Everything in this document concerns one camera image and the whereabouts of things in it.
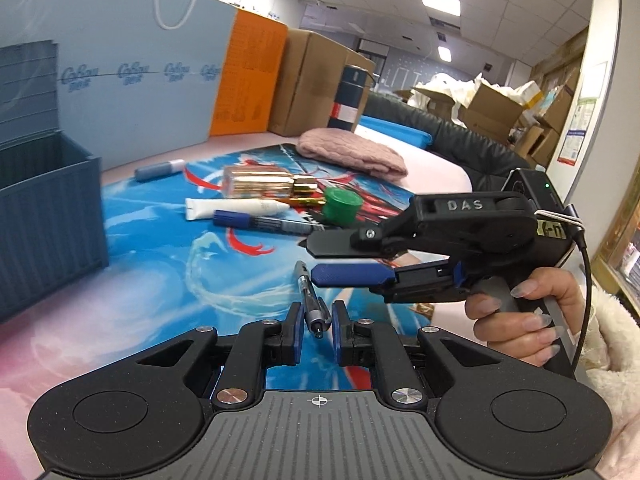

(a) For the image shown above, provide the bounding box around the black ballpoint pen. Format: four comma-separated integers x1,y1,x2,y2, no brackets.
294,260,332,339

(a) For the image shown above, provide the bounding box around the person's right hand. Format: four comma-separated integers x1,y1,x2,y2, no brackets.
464,268,585,367

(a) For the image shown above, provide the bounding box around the green bottle cap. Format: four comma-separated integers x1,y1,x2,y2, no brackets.
321,186,363,228

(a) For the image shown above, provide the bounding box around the black leather chair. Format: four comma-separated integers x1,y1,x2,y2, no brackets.
363,92,529,192

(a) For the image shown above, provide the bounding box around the gold lipstick tube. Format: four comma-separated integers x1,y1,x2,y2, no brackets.
286,176,326,207

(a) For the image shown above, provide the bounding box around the pink knitted cloth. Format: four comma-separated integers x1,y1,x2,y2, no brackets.
296,128,408,181

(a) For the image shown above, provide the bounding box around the blue marker pen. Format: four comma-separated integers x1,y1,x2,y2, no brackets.
213,210,328,236

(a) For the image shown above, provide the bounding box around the dark striped thermos bottle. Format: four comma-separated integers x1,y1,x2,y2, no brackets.
328,65,371,131

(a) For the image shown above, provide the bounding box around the white cream tube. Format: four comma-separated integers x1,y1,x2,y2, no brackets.
184,198,290,221

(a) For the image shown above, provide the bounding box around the gold cosmetic box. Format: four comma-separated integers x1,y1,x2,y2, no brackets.
221,165,294,198

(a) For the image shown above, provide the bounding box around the brown cardboard box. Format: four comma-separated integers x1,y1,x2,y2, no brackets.
268,29,374,136

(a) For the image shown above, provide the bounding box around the grey marker white cap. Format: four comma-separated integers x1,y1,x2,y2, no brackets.
134,159,186,182

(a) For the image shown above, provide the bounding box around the orange box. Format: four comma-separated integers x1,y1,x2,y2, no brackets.
209,10,288,136

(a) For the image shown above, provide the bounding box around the dark blue storage box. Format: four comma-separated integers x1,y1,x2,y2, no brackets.
0,40,108,321

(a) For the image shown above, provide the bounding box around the black camera module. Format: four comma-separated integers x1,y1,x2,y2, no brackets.
502,168,584,268

